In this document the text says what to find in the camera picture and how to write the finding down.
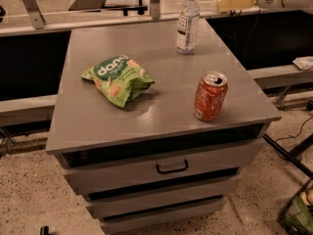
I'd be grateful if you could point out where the clear plastic water bottle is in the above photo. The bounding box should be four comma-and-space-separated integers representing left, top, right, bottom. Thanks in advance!
176, 0, 200, 55

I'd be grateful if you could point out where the red coke can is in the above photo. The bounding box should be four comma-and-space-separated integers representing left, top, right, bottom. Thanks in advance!
194, 70, 228, 121

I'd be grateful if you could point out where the green chip bag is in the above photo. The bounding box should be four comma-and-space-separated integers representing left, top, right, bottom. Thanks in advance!
80, 55, 155, 109

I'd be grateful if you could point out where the grey drawer cabinet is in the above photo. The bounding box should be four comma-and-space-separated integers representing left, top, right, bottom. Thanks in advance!
46, 21, 280, 235

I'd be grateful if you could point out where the black floor cable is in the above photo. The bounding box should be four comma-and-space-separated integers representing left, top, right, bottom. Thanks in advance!
274, 116, 313, 143

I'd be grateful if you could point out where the black drawer handle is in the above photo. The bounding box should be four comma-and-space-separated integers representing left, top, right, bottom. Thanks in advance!
156, 160, 189, 175

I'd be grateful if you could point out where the black wire basket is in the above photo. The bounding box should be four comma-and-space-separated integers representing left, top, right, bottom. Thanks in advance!
278, 178, 313, 235

